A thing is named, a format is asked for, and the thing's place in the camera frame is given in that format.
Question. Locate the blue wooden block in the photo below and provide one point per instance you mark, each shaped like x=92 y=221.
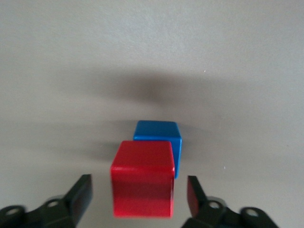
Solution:
x=156 y=130

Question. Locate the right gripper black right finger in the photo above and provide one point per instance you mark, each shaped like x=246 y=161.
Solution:
x=209 y=216

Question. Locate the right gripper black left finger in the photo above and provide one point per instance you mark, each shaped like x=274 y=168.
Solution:
x=59 y=213

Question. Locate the red wooden block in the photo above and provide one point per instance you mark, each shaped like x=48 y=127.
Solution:
x=142 y=180

